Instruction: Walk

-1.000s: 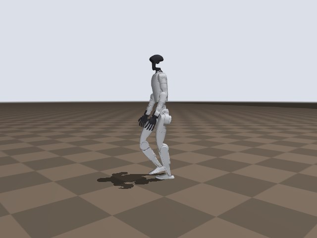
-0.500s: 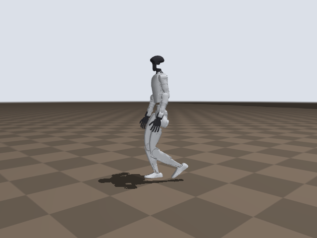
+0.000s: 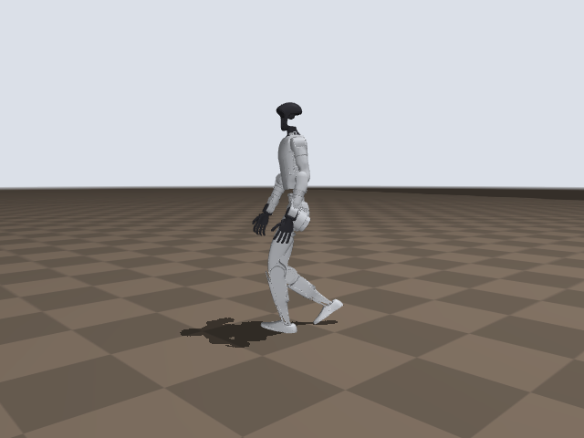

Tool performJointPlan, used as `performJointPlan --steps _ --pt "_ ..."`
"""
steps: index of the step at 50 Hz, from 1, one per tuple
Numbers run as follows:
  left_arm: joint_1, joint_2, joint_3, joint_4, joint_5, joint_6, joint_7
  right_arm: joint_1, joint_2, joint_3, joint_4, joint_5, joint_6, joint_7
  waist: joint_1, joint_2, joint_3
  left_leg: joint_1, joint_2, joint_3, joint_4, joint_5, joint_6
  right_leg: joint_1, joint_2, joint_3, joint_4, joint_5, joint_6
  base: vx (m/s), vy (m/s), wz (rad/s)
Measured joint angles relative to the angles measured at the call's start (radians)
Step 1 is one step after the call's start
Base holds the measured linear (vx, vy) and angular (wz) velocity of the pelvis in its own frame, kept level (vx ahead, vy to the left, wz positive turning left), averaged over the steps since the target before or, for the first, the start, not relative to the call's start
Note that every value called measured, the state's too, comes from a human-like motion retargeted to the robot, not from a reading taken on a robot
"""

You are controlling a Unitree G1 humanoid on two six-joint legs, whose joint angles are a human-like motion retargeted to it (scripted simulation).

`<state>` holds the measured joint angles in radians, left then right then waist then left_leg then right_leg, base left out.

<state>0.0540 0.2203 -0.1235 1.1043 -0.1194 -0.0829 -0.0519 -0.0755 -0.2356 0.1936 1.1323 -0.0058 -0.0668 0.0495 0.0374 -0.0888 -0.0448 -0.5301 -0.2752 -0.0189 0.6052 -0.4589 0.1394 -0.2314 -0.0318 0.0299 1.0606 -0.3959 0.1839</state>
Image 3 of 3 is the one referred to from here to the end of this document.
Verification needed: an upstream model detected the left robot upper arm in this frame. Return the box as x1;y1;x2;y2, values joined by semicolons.
290;137;310;182

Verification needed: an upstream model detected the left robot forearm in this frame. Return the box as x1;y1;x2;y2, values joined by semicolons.
288;172;308;218

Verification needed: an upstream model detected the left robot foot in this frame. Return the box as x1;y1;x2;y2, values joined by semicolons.
261;320;297;333

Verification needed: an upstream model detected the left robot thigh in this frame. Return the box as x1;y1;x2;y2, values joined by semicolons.
267;209;310;276

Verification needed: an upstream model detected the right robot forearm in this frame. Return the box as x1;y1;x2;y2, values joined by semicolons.
266;182;285;214

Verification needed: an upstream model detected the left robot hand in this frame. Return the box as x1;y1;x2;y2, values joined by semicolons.
271;207;298;244

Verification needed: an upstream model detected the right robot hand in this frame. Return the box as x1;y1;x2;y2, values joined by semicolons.
252;203;272;235

